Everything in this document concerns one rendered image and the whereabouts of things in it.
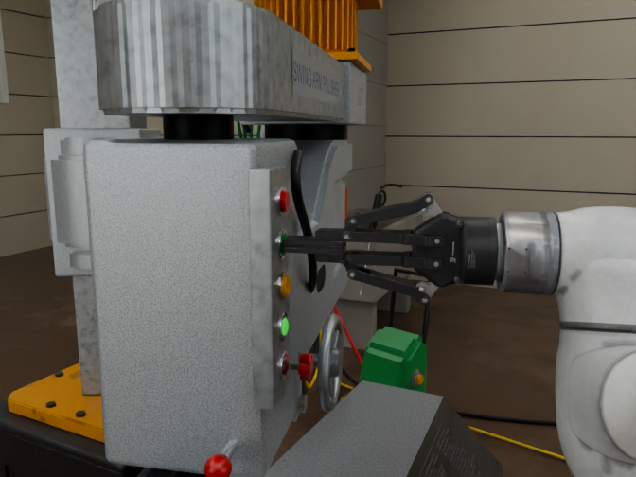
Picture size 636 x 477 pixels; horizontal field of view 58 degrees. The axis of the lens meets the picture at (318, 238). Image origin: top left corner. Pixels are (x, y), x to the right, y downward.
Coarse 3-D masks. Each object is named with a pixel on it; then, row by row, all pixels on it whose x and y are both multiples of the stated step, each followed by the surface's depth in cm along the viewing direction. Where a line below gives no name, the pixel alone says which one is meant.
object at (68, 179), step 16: (64, 160) 152; (80, 160) 152; (64, 176) 153; (80, 176) 152; (64, 192) 154; (80, 192) 153; (48, 208) 160; (64, 208) 155; (80, 208) 154; (64, 224) 156; (80, 224) 154; (64, 240) 157; (80, 240) 155
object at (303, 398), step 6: (300, 396) 101; (306, 396) 101; (300, 402) 100; (306, 402) 101; (300, 408) 100; (306, 408) 102; (144, 468) 76; (150, 468) 76; (156, 468) 77; (138, 474) 75; (144, 474) 75; (150, 474) 76; (156, 474) 77; (162, 474) 79; (168, 474) 81; (174, 474) 83
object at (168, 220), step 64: (128, 192) 67; (192, 192) 66; (128, 256) 69; (192, 256) 67; (128, 320) 71; (192, 320) 69; (128, 384) 72; (192, 384) 70; (128, 448) 74; (192, 448) 72; (256, 448) 70
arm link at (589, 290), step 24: (576, 216) 60; (600, 216) 59; (624, 216) 58; (576, 240) 58; (600, 240) 57; (624, 240) 57; (576, 264) 58; (600, 264) 57; (624, 264) 56; (576, 288) 58; (600, 288) 57; (624, 288) 56; (576, 312) 58; (600, 312) 57; (624, 312) 56
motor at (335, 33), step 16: (256, 0) 128; (272, 0) 124; (288, 0) 123; (304, 0) 124; (320, 0) 122; (336, 0) 124; (352, 0) 128; (368, 0) 129; (288, 16) 124; (304, 16) 124; (320, 16) 123; (336, 16) 124; (352, 16) 128; (304, 32) 125; (320, 32) 123; (336, 32) 125; (352, 32) 129; (336, 48) 126; (352, 48) 120; (368, 64) 140
